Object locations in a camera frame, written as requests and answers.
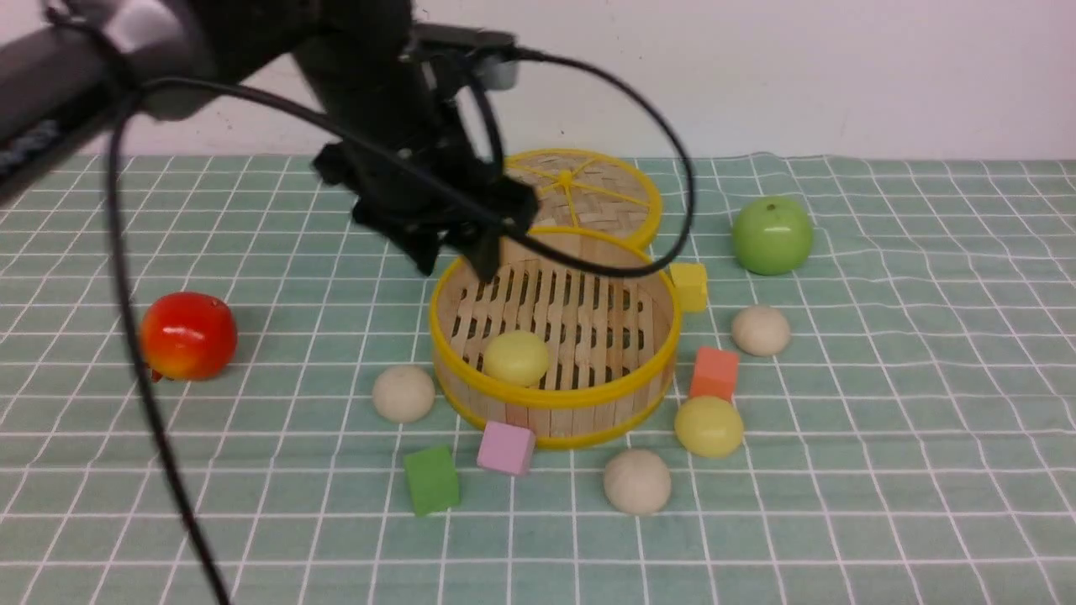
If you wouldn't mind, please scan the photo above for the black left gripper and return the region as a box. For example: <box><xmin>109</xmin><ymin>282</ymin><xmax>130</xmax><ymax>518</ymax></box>
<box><xmin>313</xmin><ymin>50</ymin><xmax>539</xmax><ymax>284</ymax></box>

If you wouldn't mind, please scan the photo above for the yellow bun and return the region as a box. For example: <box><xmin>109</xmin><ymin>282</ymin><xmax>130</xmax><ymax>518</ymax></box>
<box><xmin>673</xmin><ymin>396</ymin><xmax>745</xmax><ymax>459</ymax></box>
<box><xmin>483</xmin><ymin>330</ymin><xmax>551</xmax><ymax>386</ymax></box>

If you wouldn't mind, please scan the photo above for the cream bun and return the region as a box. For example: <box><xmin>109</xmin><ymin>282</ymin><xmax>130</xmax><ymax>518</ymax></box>
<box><xmin>603</xmin><ymin>448</ymin><xmax>673</xmax><ymax>516</ymax></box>
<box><xmin>372</xmin><ymin>365</ymin><xmax>435</xmax><ymax>423</ymax></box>
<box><xmin>731</xmin><ymin>305</ymin><xmax>792</xmax><ymax>357</ymax></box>

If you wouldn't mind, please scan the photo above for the cream bun front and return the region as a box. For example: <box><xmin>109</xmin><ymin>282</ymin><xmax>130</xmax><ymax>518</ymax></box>
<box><xmin>603</xmin><ymin>448</ymin><xmax>673</xmax><ymax>516</ymax></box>

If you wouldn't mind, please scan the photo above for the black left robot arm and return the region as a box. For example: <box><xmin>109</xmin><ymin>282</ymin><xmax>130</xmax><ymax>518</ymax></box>
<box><xmin>3</xmin><ymin>1</ymin><xmax>538</xmax><ymax>281</ymax></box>

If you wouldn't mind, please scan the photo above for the woven bamboo steamer lid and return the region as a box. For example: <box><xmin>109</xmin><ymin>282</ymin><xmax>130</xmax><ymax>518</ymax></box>
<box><xmin>504</xmin><ymin>147</ymin><xmax>662</xmax><ymax>249</ymax></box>

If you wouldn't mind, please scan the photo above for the bamboo steamer tray yellow rim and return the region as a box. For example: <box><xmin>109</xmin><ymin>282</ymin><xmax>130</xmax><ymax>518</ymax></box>
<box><xmin>428</xmin><ymin>241</ymin><xmax>683</xmax><ymax>449</ymax></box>

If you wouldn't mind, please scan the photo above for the pink cube block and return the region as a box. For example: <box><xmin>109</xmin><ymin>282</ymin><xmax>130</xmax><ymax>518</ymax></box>
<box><xmin>477</xmin><ymin>421</ymin><xmax>535</xmax><ymax>477</ymax></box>

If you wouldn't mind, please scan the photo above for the green cube block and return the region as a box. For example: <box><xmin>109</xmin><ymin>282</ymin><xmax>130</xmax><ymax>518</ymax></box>
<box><xmin>404</xmin><ymin>445</ymin><xmax>461</xmax><ymax>517</ymax></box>

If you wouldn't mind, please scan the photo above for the yellow cube block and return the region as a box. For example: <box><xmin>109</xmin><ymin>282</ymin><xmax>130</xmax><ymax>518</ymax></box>
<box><xmin>668</xmin><ymin>263</ymin><xmax>709</xmax><ymax>313</ymax></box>

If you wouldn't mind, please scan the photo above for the orange cube block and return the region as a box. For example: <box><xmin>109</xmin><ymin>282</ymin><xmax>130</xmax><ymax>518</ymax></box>
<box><xmin>688</xmin><ymin>347</ymin><xmax>741</xmax><ymax>402</ymax></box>

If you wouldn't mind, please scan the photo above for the green apple toy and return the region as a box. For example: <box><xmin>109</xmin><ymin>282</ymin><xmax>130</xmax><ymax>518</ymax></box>
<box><xmin>731</xmin><ymin>196</ymin><xmax>815</xmax><ymax>276</ymax></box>

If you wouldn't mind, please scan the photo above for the green checkered tablecloth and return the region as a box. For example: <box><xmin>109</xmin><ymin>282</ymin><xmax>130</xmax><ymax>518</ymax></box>
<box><xmin>0</xmin><ymin>152</ymin><xmax>1076</xmax><ymax>605</ymax></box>

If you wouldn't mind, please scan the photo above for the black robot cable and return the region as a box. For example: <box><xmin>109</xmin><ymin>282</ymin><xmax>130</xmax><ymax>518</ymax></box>
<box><xmin>105</xmin><ymin>46</ymin><xmax>697</xmax><ymax>605</ymax></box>

